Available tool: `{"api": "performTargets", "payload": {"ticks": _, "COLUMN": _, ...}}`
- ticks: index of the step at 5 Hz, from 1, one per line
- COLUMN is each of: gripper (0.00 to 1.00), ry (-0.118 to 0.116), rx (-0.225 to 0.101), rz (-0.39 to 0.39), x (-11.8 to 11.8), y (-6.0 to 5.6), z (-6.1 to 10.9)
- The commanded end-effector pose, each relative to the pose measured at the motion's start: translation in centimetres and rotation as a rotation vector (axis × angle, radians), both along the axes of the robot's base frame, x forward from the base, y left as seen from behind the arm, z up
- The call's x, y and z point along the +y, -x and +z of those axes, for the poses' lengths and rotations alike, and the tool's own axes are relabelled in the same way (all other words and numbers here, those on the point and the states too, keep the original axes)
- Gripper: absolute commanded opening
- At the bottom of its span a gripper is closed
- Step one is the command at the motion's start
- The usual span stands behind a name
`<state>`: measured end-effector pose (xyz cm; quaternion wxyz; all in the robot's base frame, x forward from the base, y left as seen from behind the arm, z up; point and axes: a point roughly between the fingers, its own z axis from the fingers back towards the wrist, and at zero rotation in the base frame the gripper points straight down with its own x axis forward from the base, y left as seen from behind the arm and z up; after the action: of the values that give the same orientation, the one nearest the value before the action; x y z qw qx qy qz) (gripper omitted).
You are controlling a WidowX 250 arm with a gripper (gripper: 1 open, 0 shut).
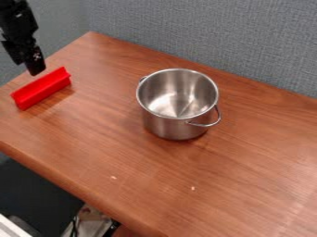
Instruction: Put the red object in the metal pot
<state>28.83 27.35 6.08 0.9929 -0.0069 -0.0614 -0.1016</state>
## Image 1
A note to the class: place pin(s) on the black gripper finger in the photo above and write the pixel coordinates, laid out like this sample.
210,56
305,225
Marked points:
34,59
15,51

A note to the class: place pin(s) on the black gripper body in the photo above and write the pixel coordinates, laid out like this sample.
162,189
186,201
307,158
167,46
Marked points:
18,22

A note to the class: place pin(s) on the red rectangular block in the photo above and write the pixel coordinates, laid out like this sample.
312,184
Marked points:
38,90

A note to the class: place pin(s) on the stainless steel pot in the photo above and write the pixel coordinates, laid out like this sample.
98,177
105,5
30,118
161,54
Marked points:
178,100

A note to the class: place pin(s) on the white object at corner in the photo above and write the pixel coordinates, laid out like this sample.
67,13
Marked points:
10,229

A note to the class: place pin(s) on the grey table leg bracket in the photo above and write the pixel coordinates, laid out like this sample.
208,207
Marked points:
91,223

